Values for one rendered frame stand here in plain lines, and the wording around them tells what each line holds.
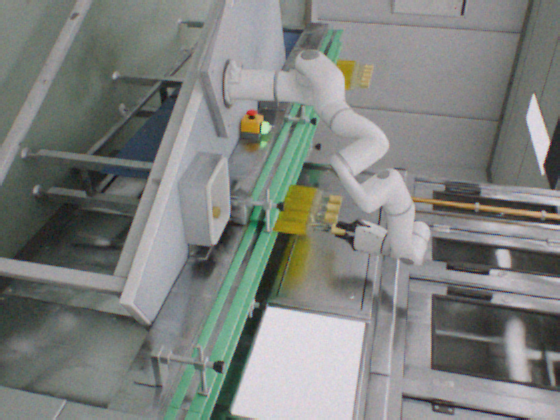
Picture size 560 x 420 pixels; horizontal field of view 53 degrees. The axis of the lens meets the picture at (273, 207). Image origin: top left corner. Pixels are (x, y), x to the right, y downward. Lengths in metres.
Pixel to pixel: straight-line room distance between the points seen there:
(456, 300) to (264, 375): 0.72
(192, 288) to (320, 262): 0.54
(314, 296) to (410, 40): 6.19
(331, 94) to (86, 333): 1.04
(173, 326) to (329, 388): 0.46
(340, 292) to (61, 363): 0.89
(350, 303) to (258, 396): 0.46
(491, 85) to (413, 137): 1.24
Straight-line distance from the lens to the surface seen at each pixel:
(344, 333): 1.77
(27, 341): 1.93
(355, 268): 1.99
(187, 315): 1.58
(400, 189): 1.63
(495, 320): 1.99
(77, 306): 1.99
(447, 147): 8.45
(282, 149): 2.12
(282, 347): 1.72
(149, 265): 1.49
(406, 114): 8.21
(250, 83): 1.80
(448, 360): 1.83
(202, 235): 1.68
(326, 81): 1.65
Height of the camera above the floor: 1.31
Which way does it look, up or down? 11 degrees down
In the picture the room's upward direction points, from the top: 98 degrees clockwise
